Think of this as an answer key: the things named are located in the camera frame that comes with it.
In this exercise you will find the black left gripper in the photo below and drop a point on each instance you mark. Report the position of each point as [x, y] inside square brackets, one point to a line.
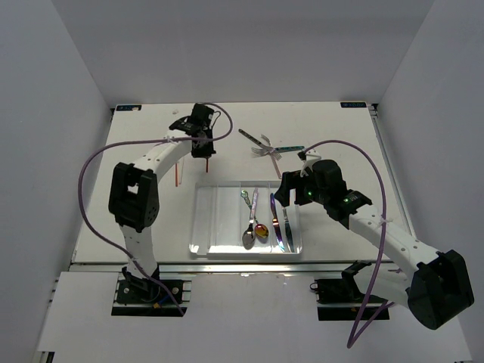
[208, 152]

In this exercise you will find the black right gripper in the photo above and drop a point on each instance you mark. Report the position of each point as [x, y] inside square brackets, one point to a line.
[293, 180]

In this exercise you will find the rainbow iridescent knife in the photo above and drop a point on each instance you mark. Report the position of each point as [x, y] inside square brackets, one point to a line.
[276, 224]

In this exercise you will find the pink handled fork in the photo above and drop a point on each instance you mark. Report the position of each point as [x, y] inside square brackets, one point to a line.
[274, 163]

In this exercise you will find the ornate silver knife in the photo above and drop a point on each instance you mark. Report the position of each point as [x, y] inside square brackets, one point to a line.
[288, 231]

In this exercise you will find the green handled fork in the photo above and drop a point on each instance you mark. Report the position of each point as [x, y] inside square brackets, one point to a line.
[259, 152]

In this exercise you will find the rainbow iridescent spoon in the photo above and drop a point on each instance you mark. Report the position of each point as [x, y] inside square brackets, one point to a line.
[261, 231]

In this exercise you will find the black handled spoon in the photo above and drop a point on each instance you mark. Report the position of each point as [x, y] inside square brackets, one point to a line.
[244, 194]

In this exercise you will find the black handled fork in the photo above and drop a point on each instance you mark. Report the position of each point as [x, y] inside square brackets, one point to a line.
[254, 140]

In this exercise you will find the pink handled spoon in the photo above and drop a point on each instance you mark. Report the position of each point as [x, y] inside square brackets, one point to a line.
[248, 237]

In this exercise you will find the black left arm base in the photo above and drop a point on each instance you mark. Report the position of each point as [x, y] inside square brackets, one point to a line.
[141, 297]

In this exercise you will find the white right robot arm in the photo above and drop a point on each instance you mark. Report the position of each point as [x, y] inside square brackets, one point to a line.
[433, 285]

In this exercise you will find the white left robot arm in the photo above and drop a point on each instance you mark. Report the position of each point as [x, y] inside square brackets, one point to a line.
[134, 198]

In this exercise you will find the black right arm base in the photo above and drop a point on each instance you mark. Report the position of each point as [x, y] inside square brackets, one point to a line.
[339, 299]

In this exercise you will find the blue label sticker left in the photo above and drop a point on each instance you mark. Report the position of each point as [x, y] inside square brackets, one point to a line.
[128, 107]

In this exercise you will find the blue label sticker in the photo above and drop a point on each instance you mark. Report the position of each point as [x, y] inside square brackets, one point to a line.
[128, 107]
[353, 104]

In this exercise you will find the white divided cutlery tray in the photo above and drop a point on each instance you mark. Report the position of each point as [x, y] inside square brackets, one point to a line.
[221, 216]

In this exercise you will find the blue label sticker right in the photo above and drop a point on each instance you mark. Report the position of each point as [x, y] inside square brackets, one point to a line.
[353, 104]

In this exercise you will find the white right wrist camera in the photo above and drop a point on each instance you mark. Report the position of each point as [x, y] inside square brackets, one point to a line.
[309, 157]

